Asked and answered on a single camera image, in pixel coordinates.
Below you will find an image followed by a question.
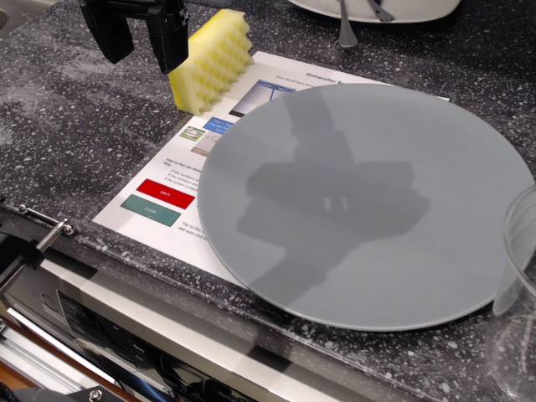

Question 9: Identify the metal clamp screw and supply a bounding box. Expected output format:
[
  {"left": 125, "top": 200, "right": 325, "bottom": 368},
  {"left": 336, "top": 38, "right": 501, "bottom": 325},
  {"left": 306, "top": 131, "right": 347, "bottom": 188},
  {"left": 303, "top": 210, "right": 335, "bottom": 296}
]
[{"left": 1, "top": 204, "right": 75, "bottom": 296}]

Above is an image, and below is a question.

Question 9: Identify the metal utensil handle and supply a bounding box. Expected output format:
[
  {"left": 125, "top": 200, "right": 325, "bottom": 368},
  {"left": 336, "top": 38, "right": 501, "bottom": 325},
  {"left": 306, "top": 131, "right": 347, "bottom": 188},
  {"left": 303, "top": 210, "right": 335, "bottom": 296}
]
[{"left": 368, "top": 0, "right": 395, "bottom": 23}]

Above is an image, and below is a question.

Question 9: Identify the yellow sponge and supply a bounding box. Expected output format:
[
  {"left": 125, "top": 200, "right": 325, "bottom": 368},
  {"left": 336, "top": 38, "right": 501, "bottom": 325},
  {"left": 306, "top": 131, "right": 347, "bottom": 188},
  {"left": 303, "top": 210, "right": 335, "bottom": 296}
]
[{"left": 168, "top": 8, "right": 253, "bottom": 116}]

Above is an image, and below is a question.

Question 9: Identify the stainless steel dishwasher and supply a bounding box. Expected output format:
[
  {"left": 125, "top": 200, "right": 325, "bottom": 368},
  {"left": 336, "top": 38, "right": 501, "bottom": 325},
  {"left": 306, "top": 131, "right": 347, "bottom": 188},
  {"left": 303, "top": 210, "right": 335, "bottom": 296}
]
[{"left": 0, "top": 250, "right": 411, "bottom": 402}]

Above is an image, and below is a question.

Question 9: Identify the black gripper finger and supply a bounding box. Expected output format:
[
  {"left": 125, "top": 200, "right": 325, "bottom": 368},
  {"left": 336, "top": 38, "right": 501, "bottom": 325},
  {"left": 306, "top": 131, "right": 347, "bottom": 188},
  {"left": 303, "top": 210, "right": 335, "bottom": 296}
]
[
  {"left": 79, "top": 1, "right": 134, "bottom": 64},
  {"left": 144, "top": 0, "right": 189, "bottom": 75}
]

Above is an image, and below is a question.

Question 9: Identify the metal spoon handle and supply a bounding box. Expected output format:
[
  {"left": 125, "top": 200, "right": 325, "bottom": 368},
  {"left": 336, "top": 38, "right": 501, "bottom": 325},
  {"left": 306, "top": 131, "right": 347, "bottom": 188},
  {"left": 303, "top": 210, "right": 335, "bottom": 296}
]
[{"left": 338, "top": 0, "right": 358, "bottom": 48}]

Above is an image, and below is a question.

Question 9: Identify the laminated dishwasher instruction sheet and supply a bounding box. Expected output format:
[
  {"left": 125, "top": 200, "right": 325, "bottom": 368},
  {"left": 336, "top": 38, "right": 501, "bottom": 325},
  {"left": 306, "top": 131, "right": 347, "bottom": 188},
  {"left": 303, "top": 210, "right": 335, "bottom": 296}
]
[{"left": 95, "top": 52, "right": 447, "bottom": 298}]

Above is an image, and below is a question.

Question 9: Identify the grey round plate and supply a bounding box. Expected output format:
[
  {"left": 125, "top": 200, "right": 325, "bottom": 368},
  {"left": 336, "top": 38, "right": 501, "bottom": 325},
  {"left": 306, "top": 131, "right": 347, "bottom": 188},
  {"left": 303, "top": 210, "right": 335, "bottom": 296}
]
[{"left": 198, "top": 84, "right": 533, "bottom": 332}]

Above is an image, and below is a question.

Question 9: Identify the clear plastic cup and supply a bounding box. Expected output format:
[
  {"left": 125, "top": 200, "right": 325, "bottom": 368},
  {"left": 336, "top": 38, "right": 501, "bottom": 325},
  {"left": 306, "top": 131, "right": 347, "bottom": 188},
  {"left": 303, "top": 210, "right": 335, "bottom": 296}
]
[{"left": 486, "top": 186, "right": 535, "bottom": 401}]

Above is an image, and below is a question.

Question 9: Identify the black clamp bracket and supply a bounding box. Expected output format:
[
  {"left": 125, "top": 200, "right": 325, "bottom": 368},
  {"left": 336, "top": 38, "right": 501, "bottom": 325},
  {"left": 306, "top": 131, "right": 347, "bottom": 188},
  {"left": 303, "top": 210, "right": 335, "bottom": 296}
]
[{"left": 1, "top": 232, "right": 44, "bottom": 274}]

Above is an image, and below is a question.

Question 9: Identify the white dish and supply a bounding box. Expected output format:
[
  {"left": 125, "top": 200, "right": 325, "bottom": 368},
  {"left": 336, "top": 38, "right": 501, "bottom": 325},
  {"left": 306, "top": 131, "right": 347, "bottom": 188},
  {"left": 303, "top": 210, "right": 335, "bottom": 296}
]
[{"left": 291, "top": 0, "right": 460, "bottom": 23}]

